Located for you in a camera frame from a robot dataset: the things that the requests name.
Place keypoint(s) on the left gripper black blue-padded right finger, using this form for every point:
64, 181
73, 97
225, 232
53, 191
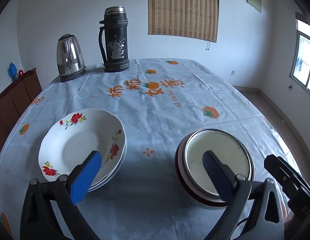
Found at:
265, 219

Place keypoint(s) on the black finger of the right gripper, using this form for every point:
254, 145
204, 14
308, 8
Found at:
293, 185

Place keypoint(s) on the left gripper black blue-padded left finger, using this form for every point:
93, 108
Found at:
38, 220

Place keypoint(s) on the red-flower white plate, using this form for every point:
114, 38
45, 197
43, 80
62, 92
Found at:
69, 142

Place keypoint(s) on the white enamel bowl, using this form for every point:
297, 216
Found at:
227, 148

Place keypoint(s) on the red plastic bowl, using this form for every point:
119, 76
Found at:
214, 198

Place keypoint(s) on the large pink-floral white plate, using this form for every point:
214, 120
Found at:
109, 178

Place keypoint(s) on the brown wooden sideboard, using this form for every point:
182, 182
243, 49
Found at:
15, 99

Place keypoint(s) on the small red object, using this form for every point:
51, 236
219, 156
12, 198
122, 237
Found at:
20, 73

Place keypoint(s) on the stainless steel electric kettle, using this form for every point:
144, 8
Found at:
70, 61

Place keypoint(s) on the white persimmon print tablecloth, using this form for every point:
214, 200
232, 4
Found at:
159, 102

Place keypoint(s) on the blue thermos bottle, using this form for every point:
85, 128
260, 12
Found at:
13, 72

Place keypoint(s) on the black thermos flask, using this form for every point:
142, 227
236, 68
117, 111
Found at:
113, 40

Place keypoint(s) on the bamboo window blind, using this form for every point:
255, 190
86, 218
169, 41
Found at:
185, 18

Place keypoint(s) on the window with frame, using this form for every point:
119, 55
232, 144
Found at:
300, 71

